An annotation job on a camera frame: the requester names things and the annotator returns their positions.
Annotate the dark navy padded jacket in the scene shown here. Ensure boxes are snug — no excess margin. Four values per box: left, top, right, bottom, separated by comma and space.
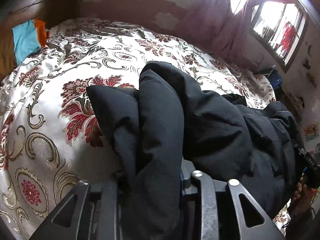
87, 61, 304, 239

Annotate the person's right hand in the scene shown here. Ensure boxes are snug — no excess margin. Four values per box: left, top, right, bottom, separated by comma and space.
291, 177, 313, 202

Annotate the white floral bedspread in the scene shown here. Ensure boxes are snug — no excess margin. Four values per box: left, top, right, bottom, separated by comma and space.
1, 18, 276, 239

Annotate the blue bag by bed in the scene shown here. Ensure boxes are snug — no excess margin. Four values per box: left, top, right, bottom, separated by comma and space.
265, 68, 283, 91

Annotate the wooden framed window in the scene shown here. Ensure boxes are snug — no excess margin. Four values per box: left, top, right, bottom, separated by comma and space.
165, 0, 311, 74

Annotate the pink window curtain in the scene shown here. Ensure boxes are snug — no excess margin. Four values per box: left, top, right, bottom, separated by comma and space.
174, 0, 268, 69

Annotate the dark wooden headboard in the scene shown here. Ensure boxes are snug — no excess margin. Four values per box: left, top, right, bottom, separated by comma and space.
1, 0, 79, 29

